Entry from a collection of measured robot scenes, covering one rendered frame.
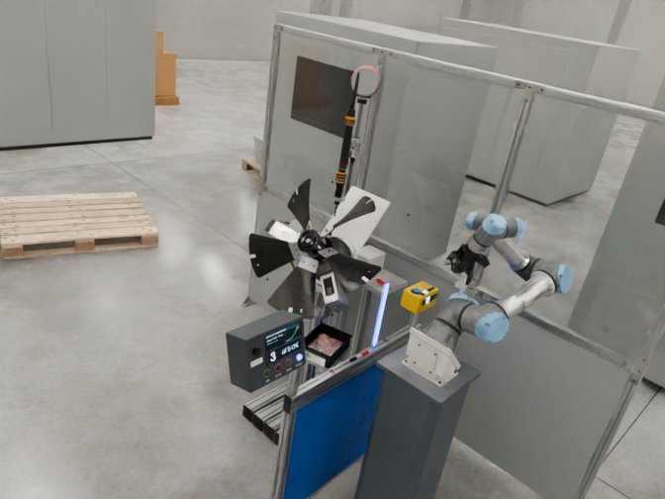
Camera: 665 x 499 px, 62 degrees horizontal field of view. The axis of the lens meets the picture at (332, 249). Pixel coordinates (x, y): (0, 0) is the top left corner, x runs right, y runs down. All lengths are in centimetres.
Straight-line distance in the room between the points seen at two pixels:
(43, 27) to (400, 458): 641
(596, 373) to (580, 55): 566
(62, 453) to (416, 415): 185
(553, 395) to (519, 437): 35
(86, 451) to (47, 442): 22
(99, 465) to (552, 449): 229
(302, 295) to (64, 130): 571
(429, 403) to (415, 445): 22
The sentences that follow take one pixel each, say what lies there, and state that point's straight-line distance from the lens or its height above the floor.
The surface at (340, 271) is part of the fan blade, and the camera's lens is 250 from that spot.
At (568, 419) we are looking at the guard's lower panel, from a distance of 310.
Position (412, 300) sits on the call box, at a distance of 265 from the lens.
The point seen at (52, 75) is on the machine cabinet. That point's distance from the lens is 770.
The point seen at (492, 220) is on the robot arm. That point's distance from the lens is 205.
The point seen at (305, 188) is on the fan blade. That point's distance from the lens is 279.
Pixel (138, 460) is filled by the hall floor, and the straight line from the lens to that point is 319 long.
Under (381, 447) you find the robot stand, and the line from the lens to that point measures 247.
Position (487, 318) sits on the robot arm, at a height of 130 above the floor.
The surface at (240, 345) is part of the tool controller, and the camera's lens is 185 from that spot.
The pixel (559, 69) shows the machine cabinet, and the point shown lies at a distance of 813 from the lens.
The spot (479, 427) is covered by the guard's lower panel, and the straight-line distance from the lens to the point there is 338.
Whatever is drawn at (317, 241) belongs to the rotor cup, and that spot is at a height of 124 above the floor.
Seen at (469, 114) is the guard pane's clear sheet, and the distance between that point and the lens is 291.
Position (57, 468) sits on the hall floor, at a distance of 322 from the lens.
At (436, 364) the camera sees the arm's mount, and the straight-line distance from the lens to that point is 219.
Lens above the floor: 230
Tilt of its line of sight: 25 degrees down
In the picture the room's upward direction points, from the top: 9 degrees clockwise
